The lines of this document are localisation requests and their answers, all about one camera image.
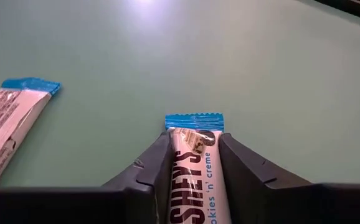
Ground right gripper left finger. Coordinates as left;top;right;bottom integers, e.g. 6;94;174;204
0;132;174;224

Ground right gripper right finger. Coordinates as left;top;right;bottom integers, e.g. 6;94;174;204
219;133;360;224

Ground white blue chocolate bar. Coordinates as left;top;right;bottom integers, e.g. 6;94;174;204
0;77;62;194
164;112;233;224

